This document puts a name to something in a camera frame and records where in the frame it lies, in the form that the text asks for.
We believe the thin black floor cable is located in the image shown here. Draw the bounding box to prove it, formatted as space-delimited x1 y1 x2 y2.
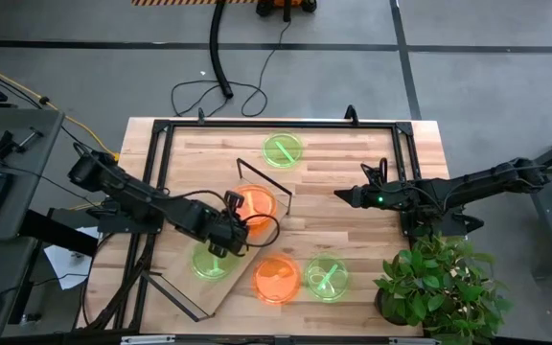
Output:
170 18 292 119

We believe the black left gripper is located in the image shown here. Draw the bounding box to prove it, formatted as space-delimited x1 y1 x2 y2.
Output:
202 210 251 259

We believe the black corrugated hose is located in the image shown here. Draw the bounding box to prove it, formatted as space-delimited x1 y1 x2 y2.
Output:
210 0 235 101

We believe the green translucent plastic plate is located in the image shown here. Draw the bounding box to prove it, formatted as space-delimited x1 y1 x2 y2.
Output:
261 131 305 169
303 253 350 303
191 241 242 283

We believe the yellow cable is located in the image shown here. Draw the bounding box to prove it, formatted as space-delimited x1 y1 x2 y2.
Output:
0 55 120 162

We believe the orange wheeled cart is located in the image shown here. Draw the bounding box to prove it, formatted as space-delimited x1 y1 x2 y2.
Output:
256 0 318 18

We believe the black cable bundle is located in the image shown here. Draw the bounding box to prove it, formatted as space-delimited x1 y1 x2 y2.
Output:
81 234 155 333

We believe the white paper sheet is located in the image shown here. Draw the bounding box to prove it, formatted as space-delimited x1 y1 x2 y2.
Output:
43 224 98 291

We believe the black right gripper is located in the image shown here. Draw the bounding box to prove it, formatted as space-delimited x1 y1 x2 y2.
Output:
333 180 404 212

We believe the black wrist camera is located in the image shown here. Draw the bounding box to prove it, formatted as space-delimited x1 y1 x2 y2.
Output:
222 190 246 212
360 157 390 186

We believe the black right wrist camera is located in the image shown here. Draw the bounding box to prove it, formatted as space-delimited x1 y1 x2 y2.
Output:
360 157 390 186

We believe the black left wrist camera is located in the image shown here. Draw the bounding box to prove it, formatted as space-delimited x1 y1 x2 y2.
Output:
222 190 246 212

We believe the black metal table frame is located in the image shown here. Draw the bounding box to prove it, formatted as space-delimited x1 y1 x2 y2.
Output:
112 103 424 333

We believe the orange translucent plastic plate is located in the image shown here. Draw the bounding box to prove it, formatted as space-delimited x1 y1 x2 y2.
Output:
251 254 302 307
231 184 278 236

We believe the potted green leafy plant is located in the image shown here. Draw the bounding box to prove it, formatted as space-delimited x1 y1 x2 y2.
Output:
373 232 515 345

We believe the grey desk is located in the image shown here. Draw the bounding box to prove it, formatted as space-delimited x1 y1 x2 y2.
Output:
0 107 66 241

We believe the wooden shelf with black frame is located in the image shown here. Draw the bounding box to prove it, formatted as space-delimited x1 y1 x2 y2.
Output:
140 157 293 322

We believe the black clamp tool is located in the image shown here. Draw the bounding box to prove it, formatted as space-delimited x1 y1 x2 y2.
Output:
0 126 45 162

